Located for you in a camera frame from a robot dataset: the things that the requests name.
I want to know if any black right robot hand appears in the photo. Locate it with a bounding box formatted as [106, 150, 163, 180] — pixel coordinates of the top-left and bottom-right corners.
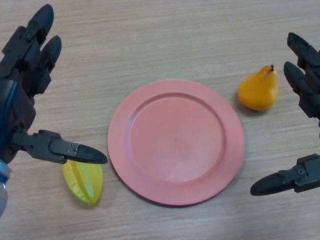
[249, 31, 320, 196]

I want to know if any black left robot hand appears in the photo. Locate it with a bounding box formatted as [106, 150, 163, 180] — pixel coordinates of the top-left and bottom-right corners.
[0, 4, 108, 166]

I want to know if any yellow orange pear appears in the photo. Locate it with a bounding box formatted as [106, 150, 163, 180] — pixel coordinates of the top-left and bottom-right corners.
[237, 64, 279, 111]

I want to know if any pink round plate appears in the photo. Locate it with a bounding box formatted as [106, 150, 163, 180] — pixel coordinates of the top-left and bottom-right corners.
[107, 78, 246, 207]

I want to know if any yellow green starfruit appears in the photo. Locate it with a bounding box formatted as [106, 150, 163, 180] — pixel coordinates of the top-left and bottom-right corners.
[61, 159, 105, 207]

